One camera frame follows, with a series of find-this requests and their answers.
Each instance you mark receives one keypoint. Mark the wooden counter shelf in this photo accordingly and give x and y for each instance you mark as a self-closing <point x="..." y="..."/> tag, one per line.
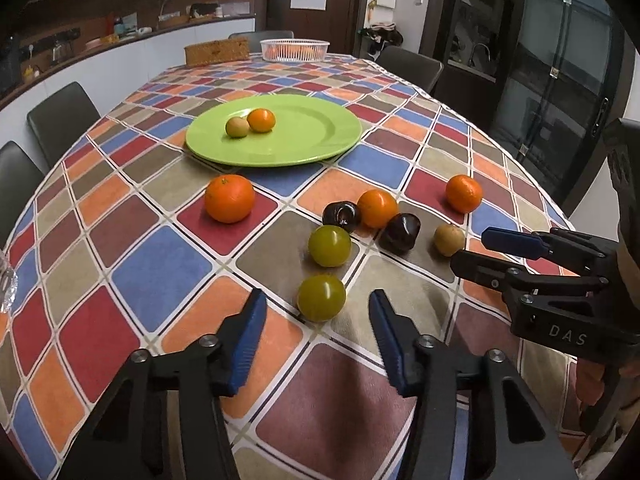
<point x="111" y="72"/>

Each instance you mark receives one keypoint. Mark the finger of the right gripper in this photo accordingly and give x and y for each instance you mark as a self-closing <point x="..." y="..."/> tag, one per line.
<point x="574" y="251"/>
<point x="519" y="288"/>

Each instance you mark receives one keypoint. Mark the dark chair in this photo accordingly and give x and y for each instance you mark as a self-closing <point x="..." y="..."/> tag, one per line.
<point x="416" y="68"/>
<point x="61" y="119"/>
<point x="19" y="178"/>

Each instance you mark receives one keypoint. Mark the green plate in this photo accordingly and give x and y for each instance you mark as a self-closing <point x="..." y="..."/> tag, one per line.
<point x="306" y="130"/>

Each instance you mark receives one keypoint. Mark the brown door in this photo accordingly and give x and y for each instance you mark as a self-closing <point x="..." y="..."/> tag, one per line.
<point x="310" y="10"/>

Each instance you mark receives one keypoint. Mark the mandarin right side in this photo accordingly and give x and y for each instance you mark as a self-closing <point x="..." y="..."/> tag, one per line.
<point x="463" y="193"/>

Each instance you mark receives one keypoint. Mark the dark chair far end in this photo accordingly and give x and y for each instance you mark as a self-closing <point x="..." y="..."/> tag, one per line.
<point x="254" y="39"/>

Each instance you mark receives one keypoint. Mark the dark chair right side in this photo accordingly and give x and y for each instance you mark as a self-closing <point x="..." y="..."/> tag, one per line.
<point x="416" y="68"/>

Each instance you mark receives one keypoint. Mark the green tomato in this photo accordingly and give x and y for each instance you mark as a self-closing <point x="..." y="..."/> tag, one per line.
<point x="321" y="297"/>
<point x="329" y="246"/>

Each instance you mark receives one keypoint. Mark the orange fruit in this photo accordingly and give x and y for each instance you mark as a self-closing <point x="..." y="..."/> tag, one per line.
<point x="377" y="207"/>

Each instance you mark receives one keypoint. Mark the dark plum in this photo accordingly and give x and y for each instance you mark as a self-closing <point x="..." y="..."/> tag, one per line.
<point x="344" y="214"/>
<point x="400" y="233"/>

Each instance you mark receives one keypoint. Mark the checkered tablecloth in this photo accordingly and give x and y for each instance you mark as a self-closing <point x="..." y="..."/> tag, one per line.
<point x="114" y="252"/>

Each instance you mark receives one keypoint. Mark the tan longan fruit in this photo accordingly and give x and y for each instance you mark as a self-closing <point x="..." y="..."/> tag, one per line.
<point x="237" y="127"/>

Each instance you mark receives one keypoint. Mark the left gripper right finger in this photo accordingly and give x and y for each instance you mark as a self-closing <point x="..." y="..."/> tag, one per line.
<point x="419" y="367"/>

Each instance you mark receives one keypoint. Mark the clear water bottle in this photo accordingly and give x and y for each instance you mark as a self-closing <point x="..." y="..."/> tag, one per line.
<point x="8" y="284"/>

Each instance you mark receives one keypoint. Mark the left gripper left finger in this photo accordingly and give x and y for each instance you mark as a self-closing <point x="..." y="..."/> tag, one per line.
<point x="213" y="367"/>

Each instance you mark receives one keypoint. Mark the woven brown box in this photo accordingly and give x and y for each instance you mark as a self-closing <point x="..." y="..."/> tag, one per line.
<point x="217" y="51"/>

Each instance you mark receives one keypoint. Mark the clear plastic basket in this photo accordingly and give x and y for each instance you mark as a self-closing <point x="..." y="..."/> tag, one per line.
<point x="294" y="50"/>

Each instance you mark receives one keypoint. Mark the mandarin near plate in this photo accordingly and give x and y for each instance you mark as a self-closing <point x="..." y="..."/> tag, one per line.
<point x="229" y="198"/>

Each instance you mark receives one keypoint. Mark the small orange kumquat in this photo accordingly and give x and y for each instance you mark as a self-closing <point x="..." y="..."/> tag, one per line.
<point x="261" y="120"/>

